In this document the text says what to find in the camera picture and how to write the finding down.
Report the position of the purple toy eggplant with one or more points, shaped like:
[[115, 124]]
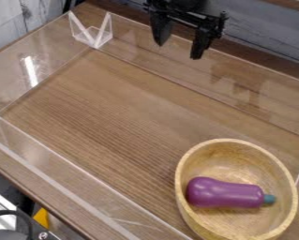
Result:
[[207, 192]]

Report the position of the clear acrylic corner bracket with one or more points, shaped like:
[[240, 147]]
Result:
[[93, 36]]

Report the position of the yellow tag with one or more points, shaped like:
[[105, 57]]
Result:
[[41, 217]]

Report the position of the light wooden bowl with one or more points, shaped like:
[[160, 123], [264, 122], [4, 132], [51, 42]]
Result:
[[239, 162]]

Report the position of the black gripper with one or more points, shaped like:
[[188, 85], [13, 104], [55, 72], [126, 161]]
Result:
[[194, 13]]

